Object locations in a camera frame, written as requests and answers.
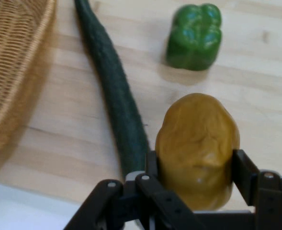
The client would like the long dark green cucumber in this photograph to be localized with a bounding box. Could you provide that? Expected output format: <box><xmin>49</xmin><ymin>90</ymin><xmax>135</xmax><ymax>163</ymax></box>
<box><xmin>73</xmin><ymin>0</ymin><xmax>154</xmax><ymax>184</ymax></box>

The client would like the yellow-brown potato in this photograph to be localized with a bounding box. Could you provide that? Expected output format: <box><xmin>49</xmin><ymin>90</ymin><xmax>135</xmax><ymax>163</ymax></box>
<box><xmin>155</xmin><ymin>92</ymin><xmax>242</xmax><ymax>212</ymax></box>

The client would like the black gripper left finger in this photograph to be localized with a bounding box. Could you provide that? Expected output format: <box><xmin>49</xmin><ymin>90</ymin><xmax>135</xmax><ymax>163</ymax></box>
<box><xmin>63</xmin><ymin>150</ymin><xmax>209</xmax><ymax>230</ymax></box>

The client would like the green bell pepper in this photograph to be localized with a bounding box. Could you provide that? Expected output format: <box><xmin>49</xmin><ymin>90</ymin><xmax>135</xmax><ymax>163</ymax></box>
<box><xmin>165</xmin><ymin>2</ymin><xmax>224</xmax><ymax>72</ymax></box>

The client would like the wooden cutting board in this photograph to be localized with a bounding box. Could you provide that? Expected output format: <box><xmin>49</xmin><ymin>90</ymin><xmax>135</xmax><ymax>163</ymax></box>
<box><xmin>0</xmin><ymin>0</ymin><xmax>282</xmax><ymax>218</ymax></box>

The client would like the woven wicker basket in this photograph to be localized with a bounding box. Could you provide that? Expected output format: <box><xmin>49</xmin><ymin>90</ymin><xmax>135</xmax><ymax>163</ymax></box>
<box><xmin>0</xmin><ymin>0</ymin><xmax>58</xmax><ymax>160</ymax></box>

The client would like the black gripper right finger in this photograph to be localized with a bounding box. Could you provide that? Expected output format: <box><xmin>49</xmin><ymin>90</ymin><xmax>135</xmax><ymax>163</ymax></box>
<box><xmin>231</xmin><ymin>149</ymin><xmax>282</xmax><ymax>230</ymax></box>

